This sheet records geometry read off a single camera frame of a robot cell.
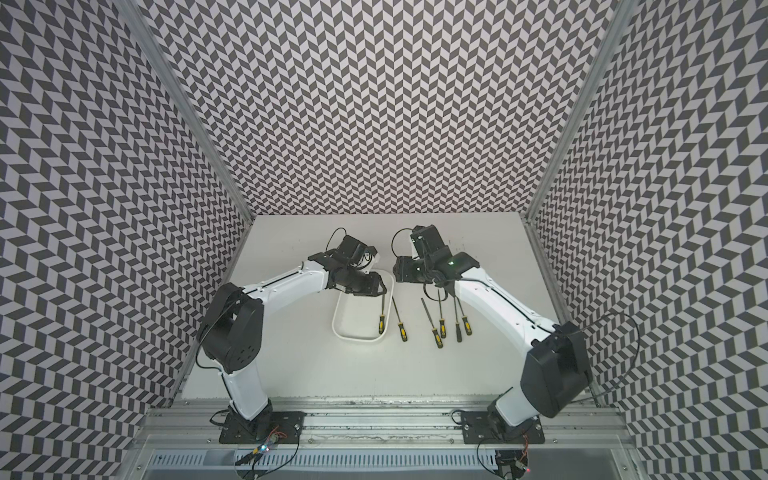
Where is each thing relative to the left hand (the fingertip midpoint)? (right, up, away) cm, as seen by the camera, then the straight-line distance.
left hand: (381, 293), depth 89 cm
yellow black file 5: (+23, -11, 0) cm, 26 cm away
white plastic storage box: (-8, -8, +2) cm, 11 cm away
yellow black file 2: (+6, -10, +2) cm, 12 cm away
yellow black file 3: (+17, -13, -2) cm, 22 cm away
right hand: (+7, +6, -7) cm, 12 cm away
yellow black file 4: (+19, -12, 0) cm, 22 cm away
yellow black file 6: (+26, -9, +2) cm, 28 cm away
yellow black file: (0, -9, 0) cm, 9 cm away
